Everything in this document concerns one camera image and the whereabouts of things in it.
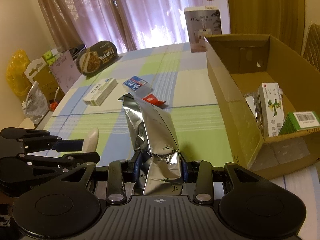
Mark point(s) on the yellow plastic bag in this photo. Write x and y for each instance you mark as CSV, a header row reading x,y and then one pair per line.
x,y
15,76

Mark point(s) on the plaid tablecloth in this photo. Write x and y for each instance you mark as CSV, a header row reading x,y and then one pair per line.
x,y
179,85

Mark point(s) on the black oval food container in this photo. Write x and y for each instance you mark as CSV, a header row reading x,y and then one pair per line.
x,y
96,58

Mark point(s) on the white dragon print box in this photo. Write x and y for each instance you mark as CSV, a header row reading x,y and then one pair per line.
x,y
272,108

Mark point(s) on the clear box blue label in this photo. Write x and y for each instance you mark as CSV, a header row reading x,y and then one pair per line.
x,y
137,87

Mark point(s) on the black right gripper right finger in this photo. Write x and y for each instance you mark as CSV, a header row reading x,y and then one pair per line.
x,y
202,182

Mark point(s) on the quilted beige chair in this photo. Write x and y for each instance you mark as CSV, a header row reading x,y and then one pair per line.
x,y
312,46

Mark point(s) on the red snack packet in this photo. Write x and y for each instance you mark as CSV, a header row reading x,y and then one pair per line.
x,y
153,100

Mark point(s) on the white humidifier product box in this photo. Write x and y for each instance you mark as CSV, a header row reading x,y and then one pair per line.
x,y
202,21

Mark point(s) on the pink curtain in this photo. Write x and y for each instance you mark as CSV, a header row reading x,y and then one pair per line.
x,y
128,24

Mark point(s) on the white green medicine box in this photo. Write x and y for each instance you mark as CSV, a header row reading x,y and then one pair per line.
x,y
100,91

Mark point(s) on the silver foil bag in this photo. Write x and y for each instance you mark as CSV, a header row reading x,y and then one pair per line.
x,y
153,136

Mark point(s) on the green white box in carton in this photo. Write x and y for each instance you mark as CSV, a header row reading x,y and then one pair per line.
x,y
300,121

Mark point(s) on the brown cardboard box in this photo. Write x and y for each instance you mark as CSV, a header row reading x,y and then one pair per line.
x,y
238,64

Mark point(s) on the white crumpled plastic bag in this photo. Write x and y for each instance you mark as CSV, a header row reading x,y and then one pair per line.
x,y
35,106

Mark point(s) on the silver packet in carton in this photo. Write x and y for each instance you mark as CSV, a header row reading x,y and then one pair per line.
x,y
253,101

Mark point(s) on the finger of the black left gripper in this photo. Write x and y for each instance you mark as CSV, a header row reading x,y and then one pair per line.
x,y
74,145

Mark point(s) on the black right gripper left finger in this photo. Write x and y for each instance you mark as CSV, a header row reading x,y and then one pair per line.
x,y
111,179

